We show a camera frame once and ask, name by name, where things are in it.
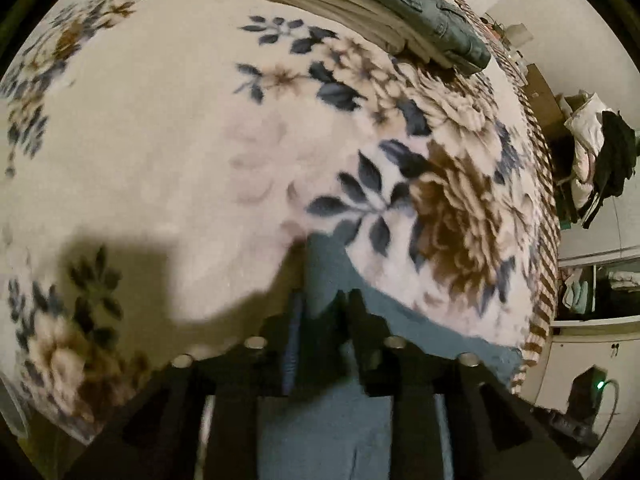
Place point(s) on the folded cream pants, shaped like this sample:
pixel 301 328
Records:
pixel 350 10

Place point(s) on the teal folded cloth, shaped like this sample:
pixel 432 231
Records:
pixel 577 292

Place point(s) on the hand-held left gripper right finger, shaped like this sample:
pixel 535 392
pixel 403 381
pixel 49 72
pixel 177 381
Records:
pixel 370 355

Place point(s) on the white wardrobe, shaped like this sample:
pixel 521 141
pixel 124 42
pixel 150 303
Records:
pixel 610 240

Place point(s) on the floral fleece blanket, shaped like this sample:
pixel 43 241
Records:
pixel 150 160

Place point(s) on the white clothing pile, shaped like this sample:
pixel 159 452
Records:
pixel 582 125

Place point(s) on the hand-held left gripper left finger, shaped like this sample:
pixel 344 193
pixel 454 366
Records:
pixel 292 350

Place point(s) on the large cardboard box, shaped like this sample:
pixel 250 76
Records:
pixel 542 95

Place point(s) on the black device with green light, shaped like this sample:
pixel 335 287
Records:
pixel 585 395

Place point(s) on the blue denim pants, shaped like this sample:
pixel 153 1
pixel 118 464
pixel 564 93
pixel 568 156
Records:
pixel 450 350

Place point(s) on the white nightstand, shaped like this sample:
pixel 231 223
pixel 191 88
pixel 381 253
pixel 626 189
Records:
pixel 520 35

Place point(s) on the black clothing pile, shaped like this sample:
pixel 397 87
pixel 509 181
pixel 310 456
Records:
pixel 617 160

